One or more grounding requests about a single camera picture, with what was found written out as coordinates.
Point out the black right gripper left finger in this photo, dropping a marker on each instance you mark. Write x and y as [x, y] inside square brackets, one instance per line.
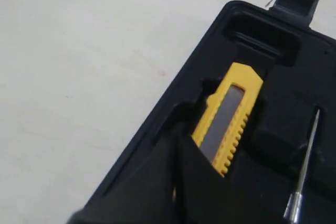
[149, 195]

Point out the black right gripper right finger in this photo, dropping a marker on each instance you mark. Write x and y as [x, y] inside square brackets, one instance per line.
[203, 196]

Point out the yellow utility knife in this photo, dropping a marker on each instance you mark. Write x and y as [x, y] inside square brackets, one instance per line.
[221, 126]

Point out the black plastic tool case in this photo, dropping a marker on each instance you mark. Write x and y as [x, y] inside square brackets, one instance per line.
[297, 66]

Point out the clear handled tester screwdriver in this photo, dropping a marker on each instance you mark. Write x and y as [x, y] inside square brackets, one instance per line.
[293, 208]

